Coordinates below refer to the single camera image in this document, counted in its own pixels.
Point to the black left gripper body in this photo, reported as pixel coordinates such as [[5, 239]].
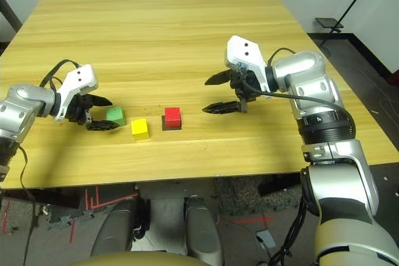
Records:
[[79, 108]]

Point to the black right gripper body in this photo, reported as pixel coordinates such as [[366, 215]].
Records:
[[244, 85]]

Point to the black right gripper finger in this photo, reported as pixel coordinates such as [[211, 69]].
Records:
[[218, 78], [221, 107]]

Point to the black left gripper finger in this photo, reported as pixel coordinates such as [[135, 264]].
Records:
[[103, 126], [99, 101]]

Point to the green wooden block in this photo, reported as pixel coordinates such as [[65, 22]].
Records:
[[116, 113]]

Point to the yellow wooden block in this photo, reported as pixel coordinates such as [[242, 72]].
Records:
[[140, 129]]

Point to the red wooden block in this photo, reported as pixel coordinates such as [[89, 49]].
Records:
[[173, 117]]

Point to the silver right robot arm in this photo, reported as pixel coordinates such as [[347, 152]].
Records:
[[311, 79]]

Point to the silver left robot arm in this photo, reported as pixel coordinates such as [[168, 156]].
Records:
[[22, 104]]

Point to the black square tape marker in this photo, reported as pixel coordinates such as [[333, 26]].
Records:
[[171, 128]]

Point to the red floor tape lines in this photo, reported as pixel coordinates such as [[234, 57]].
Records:
[[96, 200]]

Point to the grey speckled floor mat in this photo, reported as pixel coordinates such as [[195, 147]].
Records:
[[243, 194]]

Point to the black table foot bar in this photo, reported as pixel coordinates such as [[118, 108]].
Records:
[[277, 185]]

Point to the grey speckled mat scrap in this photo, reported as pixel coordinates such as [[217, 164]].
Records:
[[65, 219]]

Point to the grey left robot leg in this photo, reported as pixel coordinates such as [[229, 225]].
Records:
[[115, 228]]

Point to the black flat stand tray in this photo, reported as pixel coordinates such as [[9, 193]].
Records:
[[328, 23]]

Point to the red floor tape cross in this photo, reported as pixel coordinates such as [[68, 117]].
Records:
[[254, 220]]

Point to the olive robot torso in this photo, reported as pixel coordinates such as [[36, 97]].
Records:
[[134, 259]]

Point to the grey foot pedal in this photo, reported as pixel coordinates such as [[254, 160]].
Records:
[[265, 238]]

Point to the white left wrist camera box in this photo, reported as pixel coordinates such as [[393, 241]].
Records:
[[78, 80]]

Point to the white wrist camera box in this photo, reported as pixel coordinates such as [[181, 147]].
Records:
[[78, 80], [243, 54]]

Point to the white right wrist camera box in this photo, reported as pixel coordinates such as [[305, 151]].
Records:
[[243, 54]]

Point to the dark metal post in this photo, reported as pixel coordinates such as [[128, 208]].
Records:
[[9, 13]]

